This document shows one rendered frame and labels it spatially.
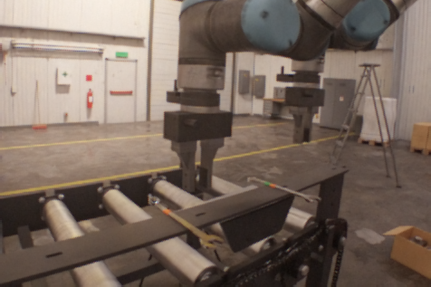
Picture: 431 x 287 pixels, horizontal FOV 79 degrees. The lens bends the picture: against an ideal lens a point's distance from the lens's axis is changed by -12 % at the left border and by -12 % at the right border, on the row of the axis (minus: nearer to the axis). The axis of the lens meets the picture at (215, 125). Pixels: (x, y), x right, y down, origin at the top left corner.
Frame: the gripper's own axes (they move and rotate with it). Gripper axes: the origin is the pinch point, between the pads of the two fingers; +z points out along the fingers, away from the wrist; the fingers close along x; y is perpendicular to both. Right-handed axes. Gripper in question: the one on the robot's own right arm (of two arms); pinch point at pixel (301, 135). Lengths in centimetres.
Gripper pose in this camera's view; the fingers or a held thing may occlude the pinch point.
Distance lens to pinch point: 83.4
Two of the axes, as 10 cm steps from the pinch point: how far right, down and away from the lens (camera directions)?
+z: -0.4, 9.9, 1.4
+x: 7.6, -0.6, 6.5
